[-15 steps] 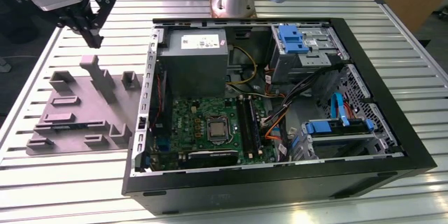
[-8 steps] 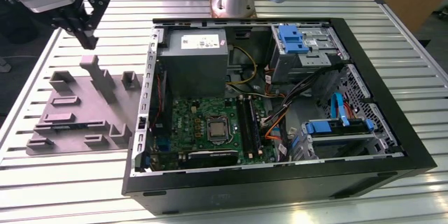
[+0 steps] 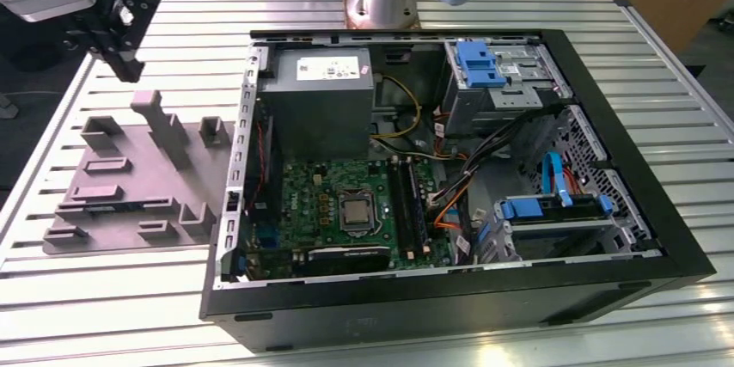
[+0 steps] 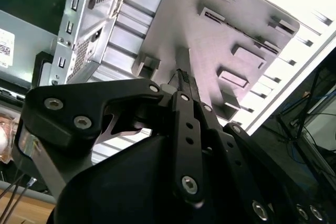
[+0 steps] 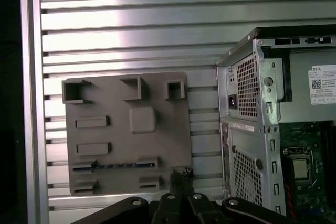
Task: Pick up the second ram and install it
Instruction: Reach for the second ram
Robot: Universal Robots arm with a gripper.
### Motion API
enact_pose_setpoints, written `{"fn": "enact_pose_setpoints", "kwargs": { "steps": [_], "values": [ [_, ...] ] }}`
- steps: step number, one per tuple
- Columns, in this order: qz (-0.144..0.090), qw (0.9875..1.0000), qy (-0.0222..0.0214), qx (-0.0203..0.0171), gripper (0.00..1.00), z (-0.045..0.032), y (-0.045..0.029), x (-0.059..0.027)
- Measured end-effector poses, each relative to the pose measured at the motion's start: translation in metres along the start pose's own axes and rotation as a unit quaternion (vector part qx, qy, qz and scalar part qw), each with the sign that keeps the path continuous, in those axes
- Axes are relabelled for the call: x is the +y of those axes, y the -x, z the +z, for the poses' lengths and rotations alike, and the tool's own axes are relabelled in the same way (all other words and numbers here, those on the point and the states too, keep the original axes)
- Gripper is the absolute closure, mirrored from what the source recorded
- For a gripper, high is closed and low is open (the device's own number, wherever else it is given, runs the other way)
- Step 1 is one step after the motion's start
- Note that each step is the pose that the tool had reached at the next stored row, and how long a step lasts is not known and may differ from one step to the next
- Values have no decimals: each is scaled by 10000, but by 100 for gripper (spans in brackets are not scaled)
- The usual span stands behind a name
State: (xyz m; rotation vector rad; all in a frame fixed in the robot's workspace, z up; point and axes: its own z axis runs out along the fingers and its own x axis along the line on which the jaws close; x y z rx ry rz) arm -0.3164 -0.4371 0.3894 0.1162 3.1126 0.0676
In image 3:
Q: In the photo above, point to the black PC case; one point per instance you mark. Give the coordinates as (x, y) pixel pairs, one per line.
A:
(401, 311)

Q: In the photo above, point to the hard disk in blue carrier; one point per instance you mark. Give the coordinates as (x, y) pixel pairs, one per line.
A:
(524, 210)

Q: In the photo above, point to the silver drive cage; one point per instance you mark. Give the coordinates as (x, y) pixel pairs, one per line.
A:
(515, 96)

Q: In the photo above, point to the blue disk carrier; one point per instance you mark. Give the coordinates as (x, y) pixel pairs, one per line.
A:
(477, 66)

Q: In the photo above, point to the black graphics card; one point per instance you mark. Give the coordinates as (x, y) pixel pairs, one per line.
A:
(344, 255)

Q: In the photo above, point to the CPU socket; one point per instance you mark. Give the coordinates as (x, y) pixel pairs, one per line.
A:
(340, 229)

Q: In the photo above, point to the black chair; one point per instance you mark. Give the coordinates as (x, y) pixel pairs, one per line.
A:
(28, 49)

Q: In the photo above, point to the black RAM slot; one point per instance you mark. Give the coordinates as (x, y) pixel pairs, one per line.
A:
(399, 208)

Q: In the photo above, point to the grey parts rack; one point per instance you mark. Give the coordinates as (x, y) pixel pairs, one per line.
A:
(142, 169)

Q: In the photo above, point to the grey stand foot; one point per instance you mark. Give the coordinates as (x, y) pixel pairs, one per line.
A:
(6, 107)

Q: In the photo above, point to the silver CPU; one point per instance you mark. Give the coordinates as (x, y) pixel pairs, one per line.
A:
(356, 212)

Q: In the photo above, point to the blue VGA port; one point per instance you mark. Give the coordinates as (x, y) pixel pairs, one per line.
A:
(240, 266)

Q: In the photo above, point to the green motherboard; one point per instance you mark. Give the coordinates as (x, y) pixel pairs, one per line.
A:
(302, 178)

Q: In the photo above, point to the grey power supply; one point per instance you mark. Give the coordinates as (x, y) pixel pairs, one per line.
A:
(314, 118)

